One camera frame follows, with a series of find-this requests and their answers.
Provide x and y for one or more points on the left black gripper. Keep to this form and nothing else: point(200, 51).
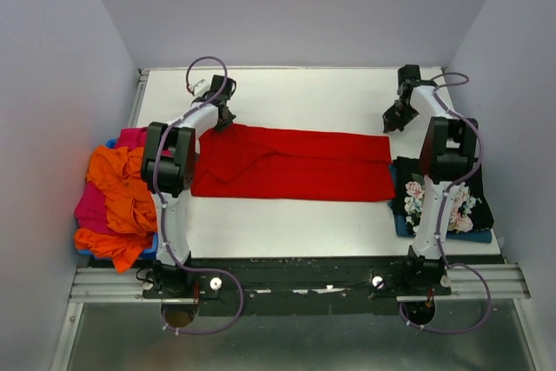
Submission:
point(226, 122)

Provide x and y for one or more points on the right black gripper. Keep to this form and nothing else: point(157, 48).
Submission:
point(391, 122)

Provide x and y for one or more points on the red t shirt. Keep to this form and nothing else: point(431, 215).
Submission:
point(254, 162)

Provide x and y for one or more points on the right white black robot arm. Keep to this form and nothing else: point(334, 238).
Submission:
point(447, 158)

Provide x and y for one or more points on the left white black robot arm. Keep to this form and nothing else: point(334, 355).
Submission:
point(168, 166)

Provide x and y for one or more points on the black floral folded t shirt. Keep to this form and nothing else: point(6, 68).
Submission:
point(469, 206)

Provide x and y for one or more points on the orange t shirt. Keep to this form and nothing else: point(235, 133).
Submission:
point(121, 188)

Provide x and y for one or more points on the blue folded t shirt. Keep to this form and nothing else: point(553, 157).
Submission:
point(469, 237)

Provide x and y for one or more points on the pink t shirt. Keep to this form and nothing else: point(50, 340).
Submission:
point(115, 201)

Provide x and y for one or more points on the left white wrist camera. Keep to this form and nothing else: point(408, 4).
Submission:
point(199, 89)

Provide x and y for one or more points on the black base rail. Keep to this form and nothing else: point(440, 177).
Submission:
point(293, 285)

